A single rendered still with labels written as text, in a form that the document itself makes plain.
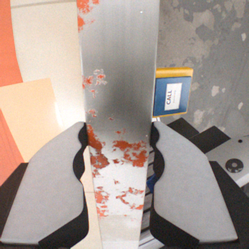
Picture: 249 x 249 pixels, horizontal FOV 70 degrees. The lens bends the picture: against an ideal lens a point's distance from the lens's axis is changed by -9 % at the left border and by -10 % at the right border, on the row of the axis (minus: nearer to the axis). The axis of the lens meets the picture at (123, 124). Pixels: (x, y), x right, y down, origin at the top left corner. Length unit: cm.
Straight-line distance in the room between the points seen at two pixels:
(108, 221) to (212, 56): 175
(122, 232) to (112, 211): 3
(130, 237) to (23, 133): 14
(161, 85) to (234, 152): 22
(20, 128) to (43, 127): 2
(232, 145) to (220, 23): 151
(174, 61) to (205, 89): 46
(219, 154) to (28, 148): 35
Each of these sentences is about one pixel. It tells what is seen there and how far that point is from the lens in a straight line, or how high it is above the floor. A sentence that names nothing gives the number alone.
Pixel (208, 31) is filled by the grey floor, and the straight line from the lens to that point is 178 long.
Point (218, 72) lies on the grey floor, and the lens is 195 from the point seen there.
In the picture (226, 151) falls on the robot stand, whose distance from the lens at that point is 42.
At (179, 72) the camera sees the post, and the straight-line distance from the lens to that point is 51.
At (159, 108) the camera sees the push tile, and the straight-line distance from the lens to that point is 50.
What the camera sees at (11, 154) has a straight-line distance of 20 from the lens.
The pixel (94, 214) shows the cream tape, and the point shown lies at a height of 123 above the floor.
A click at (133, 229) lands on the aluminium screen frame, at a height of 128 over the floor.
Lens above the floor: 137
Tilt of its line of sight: 56 degrees down
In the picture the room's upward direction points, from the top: 149 degrees clockwise
